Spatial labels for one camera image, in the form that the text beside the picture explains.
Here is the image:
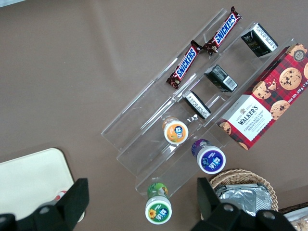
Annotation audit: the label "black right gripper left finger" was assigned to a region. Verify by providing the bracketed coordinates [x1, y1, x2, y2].
[31, 178, 90, 231]

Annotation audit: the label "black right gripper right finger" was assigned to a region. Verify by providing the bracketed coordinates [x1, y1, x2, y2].
[192, 178, 256, 231]

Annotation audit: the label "silver foil tray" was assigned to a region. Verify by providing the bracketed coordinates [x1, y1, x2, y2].
[214, 183, 271, 217]

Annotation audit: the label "light wicker basket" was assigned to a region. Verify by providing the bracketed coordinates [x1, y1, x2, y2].
[208, 169, 279, 221]

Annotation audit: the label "cream plastic tray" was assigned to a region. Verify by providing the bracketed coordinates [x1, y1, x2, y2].
[0, 148, 86, 221]

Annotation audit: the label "purple yogurt bottle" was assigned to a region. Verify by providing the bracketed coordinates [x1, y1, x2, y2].
[191, 139, 227, 175]

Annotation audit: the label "green yogurt bottle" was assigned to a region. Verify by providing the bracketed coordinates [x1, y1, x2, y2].
[145, 182, 173, 225]

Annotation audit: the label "orange yogurt bottle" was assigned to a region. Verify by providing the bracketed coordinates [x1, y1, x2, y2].
[162, 117, 189, 145]

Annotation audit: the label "clear acrylic tiered display stand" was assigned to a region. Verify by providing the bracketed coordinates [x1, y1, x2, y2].
[100, 8, 295, 200]

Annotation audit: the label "white packaged biscuits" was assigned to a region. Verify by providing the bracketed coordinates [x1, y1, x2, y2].
[280, 206, 308, 231]

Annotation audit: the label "red Walkers shortbread box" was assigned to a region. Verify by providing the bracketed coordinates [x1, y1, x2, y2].
[216, 42, 308, 151]

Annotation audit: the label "small black snack box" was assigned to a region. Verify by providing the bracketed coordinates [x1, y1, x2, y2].
[182, 90, 212, 120]
[204, 64, 239, 93]
[241, 22, 279, 58]

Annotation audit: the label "Snickers chocolate bar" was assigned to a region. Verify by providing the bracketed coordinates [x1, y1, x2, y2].
[167, 40, 202, 90]
[203, 6, 242, 56]

